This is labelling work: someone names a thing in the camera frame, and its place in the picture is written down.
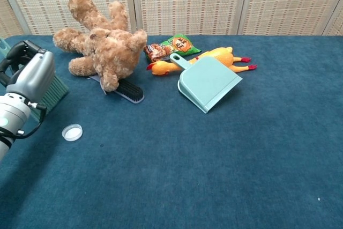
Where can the small teal hand broom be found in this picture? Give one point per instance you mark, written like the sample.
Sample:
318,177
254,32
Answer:
56,92

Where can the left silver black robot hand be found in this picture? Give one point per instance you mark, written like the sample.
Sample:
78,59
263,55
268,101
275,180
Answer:
34,73

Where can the white open bottle cap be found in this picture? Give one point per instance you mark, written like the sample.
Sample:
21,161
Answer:
72,132

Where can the brown plush teddy bear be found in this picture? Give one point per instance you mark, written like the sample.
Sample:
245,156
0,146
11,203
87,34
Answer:
112,52

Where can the black bristle brush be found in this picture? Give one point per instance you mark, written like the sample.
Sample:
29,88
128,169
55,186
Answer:
130,91

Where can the yellow rubber chicken toy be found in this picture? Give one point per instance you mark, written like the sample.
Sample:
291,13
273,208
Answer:
222,54

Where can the teal plastic dustpan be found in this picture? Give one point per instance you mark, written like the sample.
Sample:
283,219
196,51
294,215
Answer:
209,84

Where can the blue felt table cover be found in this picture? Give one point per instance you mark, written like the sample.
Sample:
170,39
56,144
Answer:
187,159

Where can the green snack bag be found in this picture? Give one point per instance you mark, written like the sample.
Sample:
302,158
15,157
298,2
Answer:
182,45

